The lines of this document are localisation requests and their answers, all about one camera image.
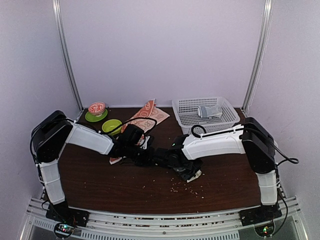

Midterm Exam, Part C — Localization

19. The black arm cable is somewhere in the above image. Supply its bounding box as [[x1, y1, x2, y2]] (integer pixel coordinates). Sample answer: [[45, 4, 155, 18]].
[[190, 123, 300, 233], [29, 117, 158, 166]]

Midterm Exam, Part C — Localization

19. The green bowl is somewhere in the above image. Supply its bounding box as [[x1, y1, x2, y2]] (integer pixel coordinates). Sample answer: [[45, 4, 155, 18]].
[[101, 119, 123, 136]]

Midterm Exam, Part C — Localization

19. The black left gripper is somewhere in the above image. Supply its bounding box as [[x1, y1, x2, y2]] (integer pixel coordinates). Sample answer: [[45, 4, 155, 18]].
[[125, 142, 155, 167]]

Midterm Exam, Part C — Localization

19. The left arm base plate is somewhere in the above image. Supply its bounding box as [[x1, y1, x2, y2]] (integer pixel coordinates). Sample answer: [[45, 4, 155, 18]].
[[45, 208, 90, 227]]

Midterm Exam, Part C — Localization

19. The white towel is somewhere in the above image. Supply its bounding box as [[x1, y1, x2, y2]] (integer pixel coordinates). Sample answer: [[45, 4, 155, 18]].
[[186, 170, 202, 183]]

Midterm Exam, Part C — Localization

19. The red patterned bowl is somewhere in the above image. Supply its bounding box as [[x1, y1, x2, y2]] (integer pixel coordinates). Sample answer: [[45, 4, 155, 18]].
[[88, 102, 106, 116]]

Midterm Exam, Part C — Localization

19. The rolled grey towel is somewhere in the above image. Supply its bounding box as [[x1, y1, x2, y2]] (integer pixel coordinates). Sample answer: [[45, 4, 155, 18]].
[[197, 105, 223, 118]]

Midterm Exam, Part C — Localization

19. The left aluminium post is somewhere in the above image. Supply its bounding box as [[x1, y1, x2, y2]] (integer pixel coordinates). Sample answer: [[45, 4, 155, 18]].
[[52, 0, 84, 112]]

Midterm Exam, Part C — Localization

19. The aluminium post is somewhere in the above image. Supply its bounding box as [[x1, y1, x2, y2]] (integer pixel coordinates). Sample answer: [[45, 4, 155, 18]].
[[242, 0, 274, 115], [52, 0, 84, 112]]

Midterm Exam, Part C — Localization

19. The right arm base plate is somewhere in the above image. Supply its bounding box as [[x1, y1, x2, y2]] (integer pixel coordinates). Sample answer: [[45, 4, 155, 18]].
[[239, 206, 282, 226]]

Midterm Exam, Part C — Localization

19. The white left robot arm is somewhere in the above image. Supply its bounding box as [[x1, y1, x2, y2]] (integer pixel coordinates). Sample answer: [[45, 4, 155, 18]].
[[30, 110, 155, 222]]

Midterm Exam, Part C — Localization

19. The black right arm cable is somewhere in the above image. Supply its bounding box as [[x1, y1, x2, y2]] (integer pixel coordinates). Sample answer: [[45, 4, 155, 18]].
[[190, 123, 300, 233]]

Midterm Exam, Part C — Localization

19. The aluminium front rail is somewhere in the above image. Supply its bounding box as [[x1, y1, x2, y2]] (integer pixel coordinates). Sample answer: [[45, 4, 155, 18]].
[[19, 196, 308, 240]]

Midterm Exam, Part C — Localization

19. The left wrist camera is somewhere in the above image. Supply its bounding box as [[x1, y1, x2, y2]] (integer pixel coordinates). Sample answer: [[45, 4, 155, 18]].
[[118, 124, 144, 147]]

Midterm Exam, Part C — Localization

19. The green plate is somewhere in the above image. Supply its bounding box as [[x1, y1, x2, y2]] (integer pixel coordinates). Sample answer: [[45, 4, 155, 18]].
[[85, 109, 108, 123]]

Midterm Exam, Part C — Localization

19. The right aluminium post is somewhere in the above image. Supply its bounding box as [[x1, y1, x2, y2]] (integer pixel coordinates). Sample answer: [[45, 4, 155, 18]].
[[242, 0, 274, 115]]

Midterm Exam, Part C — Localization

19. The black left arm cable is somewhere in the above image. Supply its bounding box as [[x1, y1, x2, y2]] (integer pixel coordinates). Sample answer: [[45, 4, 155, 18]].
[[29, 117, 158, 166]]

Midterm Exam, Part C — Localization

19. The white plastic basket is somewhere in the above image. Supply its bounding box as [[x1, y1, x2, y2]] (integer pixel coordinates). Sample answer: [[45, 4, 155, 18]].
[[171, 96, 240, 134]]

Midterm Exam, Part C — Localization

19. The orange patterned towel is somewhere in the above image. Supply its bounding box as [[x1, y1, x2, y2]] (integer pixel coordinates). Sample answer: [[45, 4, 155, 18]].
[[108, 99, 171, 166]]

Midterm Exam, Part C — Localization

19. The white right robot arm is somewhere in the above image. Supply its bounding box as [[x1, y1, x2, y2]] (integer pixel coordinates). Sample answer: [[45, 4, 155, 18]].
[[153, 117, 279, 221]]

